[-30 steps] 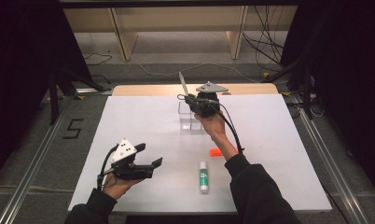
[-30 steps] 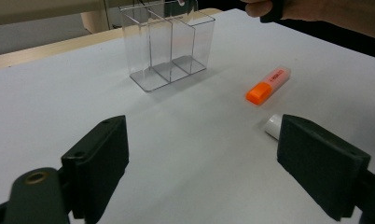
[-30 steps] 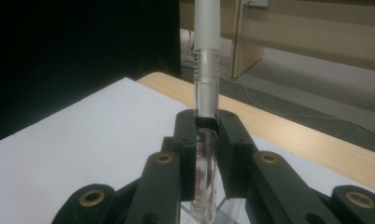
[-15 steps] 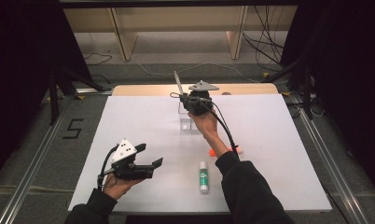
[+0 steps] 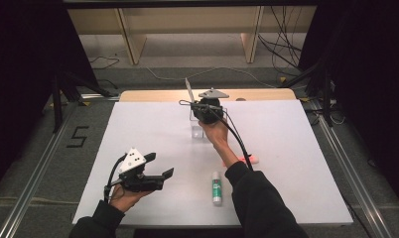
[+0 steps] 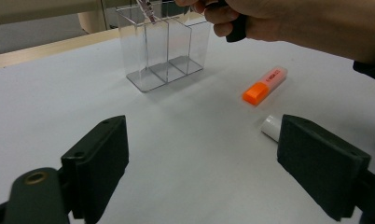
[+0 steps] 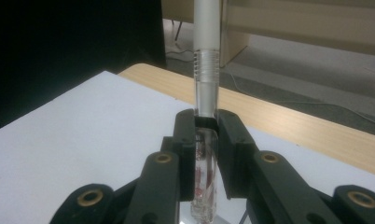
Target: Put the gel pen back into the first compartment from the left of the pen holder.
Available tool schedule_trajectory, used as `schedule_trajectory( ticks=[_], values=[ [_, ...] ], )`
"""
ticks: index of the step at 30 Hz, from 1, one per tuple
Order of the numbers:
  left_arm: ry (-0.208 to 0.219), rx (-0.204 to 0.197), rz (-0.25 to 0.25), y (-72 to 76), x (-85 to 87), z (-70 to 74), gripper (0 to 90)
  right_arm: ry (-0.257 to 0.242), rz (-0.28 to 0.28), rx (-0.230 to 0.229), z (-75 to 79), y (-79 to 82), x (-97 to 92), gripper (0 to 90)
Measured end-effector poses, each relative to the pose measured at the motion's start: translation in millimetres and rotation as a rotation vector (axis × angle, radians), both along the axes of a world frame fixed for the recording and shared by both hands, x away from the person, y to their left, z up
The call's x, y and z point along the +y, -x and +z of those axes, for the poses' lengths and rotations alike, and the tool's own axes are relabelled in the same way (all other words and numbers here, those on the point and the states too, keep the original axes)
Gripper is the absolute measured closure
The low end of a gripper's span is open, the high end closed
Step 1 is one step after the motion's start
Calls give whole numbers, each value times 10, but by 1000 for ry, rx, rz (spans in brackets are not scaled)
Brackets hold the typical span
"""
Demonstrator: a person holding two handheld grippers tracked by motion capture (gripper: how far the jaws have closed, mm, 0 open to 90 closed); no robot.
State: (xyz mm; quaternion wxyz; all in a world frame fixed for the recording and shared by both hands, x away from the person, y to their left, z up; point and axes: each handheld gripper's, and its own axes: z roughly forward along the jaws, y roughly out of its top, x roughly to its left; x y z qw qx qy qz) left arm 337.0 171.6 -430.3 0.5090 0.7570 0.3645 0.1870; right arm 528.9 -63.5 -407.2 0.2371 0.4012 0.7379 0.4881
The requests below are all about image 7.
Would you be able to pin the dark curtain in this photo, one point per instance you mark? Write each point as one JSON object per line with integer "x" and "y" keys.
{"x": 67, "y": 46}

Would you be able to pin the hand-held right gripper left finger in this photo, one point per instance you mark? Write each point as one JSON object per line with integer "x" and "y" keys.
{"x": 184, "y": 149}

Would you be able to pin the clear ballpoint pen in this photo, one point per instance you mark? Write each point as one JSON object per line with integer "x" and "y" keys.
{"x": 206, "y": 62}

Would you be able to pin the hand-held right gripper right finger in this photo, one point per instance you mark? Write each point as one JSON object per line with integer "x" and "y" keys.
{"x": 235, "y": 155}

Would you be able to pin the light wooden bench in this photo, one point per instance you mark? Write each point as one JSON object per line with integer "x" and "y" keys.
{"x": 300, "y": 25}

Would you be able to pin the light wooden table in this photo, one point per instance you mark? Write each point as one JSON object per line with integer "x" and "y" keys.
{"x": 285, "y": 124}

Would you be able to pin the white table cover board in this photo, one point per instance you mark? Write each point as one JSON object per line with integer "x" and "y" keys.
{"x": 83, "y": 140}

